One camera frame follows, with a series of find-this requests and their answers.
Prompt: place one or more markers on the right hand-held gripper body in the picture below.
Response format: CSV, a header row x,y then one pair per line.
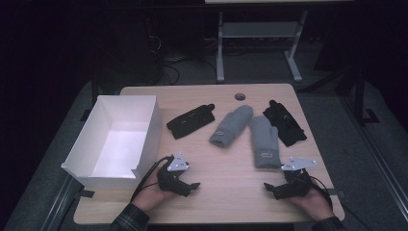
x,y
295,186

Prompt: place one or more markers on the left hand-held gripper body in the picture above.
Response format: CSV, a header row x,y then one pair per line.
x,y
171,181

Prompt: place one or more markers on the white box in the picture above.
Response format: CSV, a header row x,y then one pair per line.
x,y
115,144

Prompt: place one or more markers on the person's left hand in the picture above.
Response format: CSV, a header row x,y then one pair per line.
x,y
150,195

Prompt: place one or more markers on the person's right hand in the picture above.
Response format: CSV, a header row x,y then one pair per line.
x,y
316,205

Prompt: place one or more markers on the black tape strip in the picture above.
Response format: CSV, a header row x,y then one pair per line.
x,y
335,193
86,193

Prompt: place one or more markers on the black floor stand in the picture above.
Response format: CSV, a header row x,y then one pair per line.
x,y
361,96

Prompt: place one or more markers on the grey metal stand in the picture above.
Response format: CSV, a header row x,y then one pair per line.
x,y
260,30

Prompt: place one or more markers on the aluminium rail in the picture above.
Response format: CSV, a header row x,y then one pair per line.
x,y
378,150
59,205

